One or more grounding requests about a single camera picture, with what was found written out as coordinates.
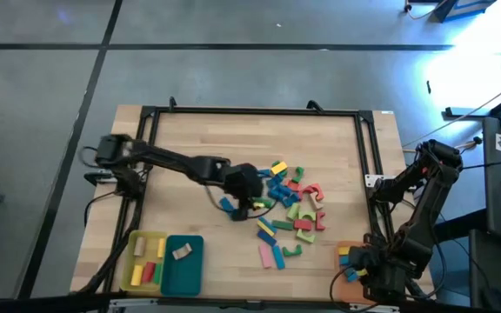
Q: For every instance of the light green wooden cylinder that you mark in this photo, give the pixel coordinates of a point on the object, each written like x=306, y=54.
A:
x=293, y=211

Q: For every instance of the pink long wooden block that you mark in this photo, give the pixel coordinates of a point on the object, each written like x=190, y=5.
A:
x=265, y=256

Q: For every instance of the red wooden arch block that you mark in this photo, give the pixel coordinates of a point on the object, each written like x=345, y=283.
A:
x=318, y=221
x=315, y=189

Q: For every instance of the teal plastic tray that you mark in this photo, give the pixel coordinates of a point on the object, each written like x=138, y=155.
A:
x=183, y=278

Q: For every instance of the white metal bracket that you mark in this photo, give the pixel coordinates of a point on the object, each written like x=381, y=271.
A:
x=372, y=180

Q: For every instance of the yellow plastic tray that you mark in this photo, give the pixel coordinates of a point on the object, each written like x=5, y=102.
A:
x=146, y=261

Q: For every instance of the natural wooden cylinder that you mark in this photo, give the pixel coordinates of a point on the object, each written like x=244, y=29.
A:
x=139, y=246

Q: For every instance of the orange plastic tray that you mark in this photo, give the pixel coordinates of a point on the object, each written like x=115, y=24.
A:
x=348, y=291

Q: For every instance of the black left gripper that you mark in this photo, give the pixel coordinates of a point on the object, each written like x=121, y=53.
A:
x=244, y=182

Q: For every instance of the black table frame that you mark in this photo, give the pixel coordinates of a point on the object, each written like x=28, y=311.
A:
x=255, y=111

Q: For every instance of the light green arch block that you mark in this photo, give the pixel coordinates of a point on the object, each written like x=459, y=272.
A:
x=300, y=213
x=302, y=237

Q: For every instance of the yellow flat wooden block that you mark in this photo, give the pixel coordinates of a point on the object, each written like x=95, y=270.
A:
x=264, y=228

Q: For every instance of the yellow wooden block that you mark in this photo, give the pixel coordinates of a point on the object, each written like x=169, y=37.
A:
x=344, y=251
x=161, y=248
x=264, y=228
x=279, y=168

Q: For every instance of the natural wooden arch block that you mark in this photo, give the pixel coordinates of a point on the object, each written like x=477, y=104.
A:
x=182, y=251
x=315, y=202

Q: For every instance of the black floor stand base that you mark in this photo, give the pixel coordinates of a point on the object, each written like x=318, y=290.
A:
x=463, y=114

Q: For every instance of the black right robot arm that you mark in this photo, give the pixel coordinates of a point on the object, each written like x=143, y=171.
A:
x=424, y=226

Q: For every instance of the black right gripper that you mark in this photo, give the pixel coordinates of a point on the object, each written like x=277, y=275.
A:
x=387, y=274

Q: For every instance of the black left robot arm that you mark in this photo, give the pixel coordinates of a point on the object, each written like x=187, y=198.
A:
x=168, y=158

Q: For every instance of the black front crossbar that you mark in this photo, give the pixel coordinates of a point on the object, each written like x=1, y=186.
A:
x=37, y=302

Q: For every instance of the yellow wooden cylinder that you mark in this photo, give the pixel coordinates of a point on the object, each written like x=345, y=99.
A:
x=136, y=275

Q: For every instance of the aluminium rail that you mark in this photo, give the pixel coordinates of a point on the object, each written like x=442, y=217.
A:
x=255, y=305

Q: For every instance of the blue wooden cylinder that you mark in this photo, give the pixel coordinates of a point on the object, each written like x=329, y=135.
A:
x=283, y=190

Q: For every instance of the blue long wooden block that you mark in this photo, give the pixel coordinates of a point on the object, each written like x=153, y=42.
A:
x=265, y=173
x=226, y=204
x=278, y=257

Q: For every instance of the red wooden cylinder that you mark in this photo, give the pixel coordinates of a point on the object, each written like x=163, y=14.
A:
x=148, y=273

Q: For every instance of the blue floor equipment base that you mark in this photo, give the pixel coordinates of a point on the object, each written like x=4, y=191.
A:
x=463, y=6

